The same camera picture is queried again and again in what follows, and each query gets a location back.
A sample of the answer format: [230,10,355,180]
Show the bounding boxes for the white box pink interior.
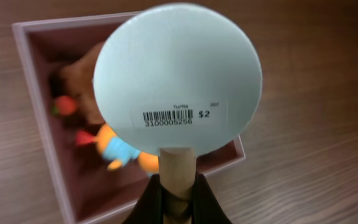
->
[11,11,247,224]

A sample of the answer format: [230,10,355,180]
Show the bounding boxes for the brown plush toy with carrot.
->
[48,41,104,124]

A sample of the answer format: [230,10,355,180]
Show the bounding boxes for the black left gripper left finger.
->
[122,174,163,224]

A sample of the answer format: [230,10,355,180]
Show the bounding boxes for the white wooden rattle drum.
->
[93,3,262,223]

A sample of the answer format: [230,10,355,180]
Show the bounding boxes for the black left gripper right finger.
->
[191,173,232,224]

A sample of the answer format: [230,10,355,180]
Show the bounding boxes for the orange blue duck toy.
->
[75,124,159,175]

